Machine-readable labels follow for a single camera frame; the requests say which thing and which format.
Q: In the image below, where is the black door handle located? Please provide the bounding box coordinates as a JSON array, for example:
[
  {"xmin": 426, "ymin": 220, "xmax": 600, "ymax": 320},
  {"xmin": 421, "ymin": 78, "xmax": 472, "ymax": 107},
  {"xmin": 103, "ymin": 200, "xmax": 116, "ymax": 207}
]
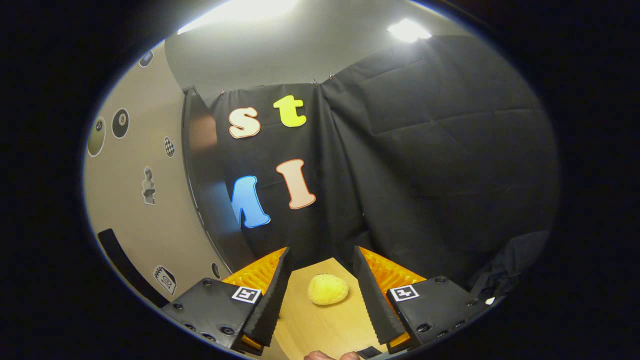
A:
[{"xmin": 97, "ymin": 228, "xmax": 171, "ymax": 308}]

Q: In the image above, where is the yellow plush toy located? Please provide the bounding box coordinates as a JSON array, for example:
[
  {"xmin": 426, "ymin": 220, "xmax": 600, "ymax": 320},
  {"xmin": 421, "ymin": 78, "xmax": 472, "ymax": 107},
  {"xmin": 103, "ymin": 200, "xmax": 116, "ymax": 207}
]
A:
[{"xmin": 307, "ymin": 273, "xmax": 350, "ymax": 306}]

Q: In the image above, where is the grey cabinet door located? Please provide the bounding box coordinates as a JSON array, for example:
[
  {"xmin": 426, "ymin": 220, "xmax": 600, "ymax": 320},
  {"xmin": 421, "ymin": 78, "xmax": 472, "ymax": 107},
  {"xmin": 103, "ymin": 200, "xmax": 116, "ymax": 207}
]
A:
[{"xmin": 82, "ymin": 42, "xmax": 236, "ymax": 307}]

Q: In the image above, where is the black backdrop cloth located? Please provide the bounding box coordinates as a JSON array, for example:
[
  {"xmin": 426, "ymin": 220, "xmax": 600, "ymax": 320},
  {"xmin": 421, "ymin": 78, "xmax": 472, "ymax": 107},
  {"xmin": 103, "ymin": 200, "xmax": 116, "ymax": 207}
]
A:
[{"xmin": 207, "ymin": 35, "xmax": 561, "ymax": 297}]

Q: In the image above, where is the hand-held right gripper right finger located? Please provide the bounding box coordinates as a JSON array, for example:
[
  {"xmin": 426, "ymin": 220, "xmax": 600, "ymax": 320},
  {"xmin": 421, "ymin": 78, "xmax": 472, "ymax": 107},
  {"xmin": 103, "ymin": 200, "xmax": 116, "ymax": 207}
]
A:
[{"xmin": 352, "ymin": 245, "xmax": 493, "ymax": 355}]

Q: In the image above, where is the dark grey cabinet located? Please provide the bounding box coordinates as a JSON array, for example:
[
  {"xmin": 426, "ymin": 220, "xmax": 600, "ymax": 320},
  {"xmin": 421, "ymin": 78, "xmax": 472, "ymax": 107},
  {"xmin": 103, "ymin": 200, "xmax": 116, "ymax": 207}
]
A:
[{"xmin": 181, "ymin": 85, "xmax": 258, "ymax": 273}]

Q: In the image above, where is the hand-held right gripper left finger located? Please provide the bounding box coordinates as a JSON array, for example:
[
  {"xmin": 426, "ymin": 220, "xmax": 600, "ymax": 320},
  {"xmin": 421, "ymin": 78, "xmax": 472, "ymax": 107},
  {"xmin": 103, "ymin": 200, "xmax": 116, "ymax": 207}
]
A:
[{"xmin": 161, "ymin": 246, "xmax": 292, "ymax": 357}]

